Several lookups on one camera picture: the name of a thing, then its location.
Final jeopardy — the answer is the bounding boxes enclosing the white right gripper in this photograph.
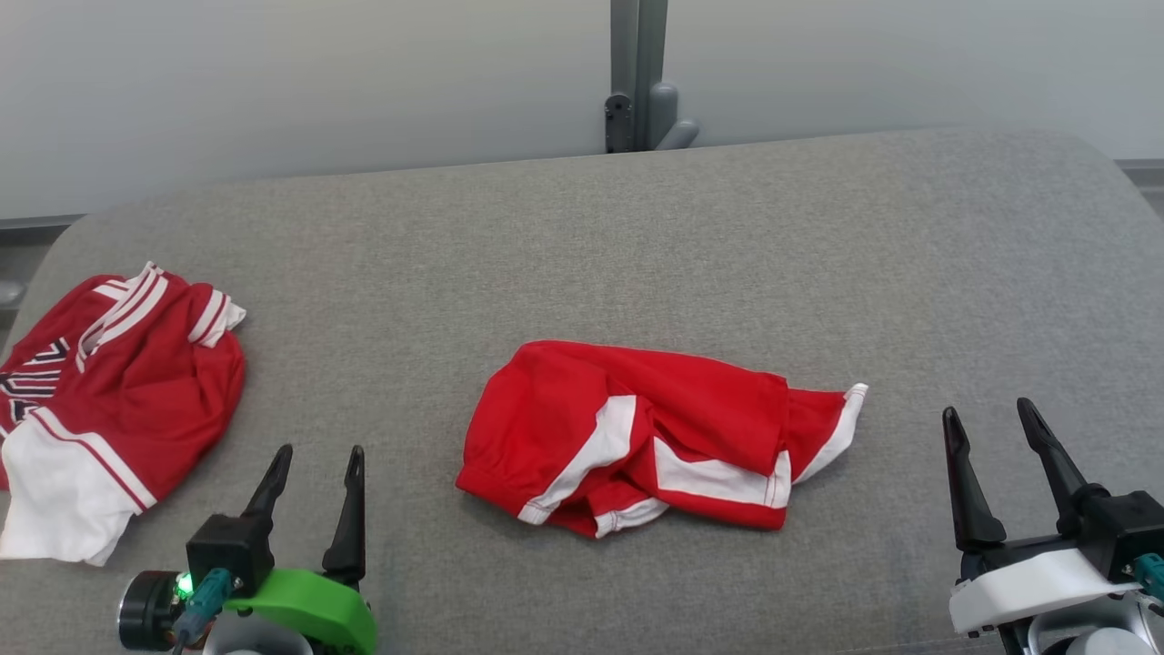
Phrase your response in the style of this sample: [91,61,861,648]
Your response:
[942,398,1139,638]

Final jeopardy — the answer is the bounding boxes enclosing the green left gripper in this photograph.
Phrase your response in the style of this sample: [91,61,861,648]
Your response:
[223,444,378,655]

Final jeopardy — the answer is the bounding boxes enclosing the red jersey with white trim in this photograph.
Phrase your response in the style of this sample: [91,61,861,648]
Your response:
[0,262,248,567]

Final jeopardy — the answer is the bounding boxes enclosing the red shorts with white stripes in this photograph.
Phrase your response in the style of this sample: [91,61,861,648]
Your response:
[455,339,869,539]

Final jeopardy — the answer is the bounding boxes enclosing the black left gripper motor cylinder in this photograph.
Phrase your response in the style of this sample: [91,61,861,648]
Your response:
[116,570,187,651]

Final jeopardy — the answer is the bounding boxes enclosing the grey fabric sofa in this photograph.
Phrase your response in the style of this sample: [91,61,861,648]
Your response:
[0,127,1164,655]

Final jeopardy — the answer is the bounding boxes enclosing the teal plug left camera cable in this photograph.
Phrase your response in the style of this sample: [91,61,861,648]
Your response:
[173,569,234,654]

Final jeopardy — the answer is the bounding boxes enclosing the teal plug camera cable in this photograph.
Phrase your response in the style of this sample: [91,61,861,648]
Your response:
[1132,553,1164,603]
[173,569,234,654]

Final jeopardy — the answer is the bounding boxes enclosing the teal plug right camera cable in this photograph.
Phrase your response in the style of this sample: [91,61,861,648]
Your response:
[1132,553,1164,603]

